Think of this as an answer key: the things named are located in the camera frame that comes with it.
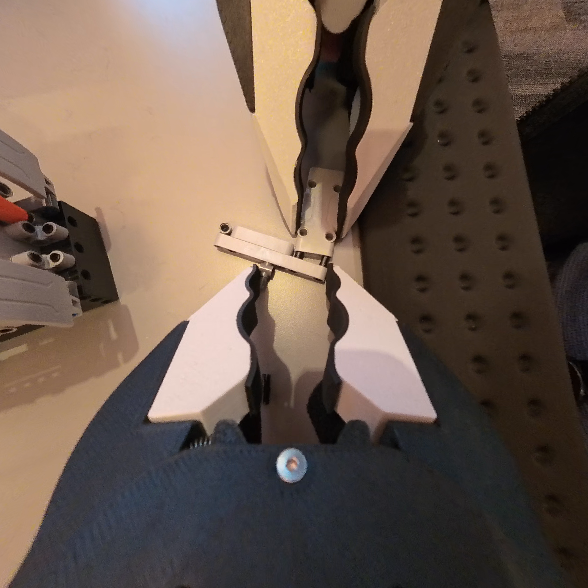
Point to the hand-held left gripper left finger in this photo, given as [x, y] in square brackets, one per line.
[206, 367]

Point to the grey toy axle pin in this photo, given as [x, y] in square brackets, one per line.
[265, 271]

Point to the black perforated panel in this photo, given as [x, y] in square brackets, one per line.
[459, 275]

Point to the grey orange toy brick vehicle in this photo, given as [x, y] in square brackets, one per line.
[36, 275]

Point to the person's blue jeans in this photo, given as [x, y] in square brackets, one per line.
[574, 303]

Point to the light grey toy beam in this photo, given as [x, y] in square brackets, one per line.
[262, 248]

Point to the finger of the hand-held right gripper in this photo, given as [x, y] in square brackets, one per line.
[275, 92]
[395, 92]

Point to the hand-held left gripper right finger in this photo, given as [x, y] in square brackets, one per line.
[381, 367]

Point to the person's black jacket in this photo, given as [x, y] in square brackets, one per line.
[556, 183]

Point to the grey toy panel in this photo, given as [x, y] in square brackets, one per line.
[319, 211]

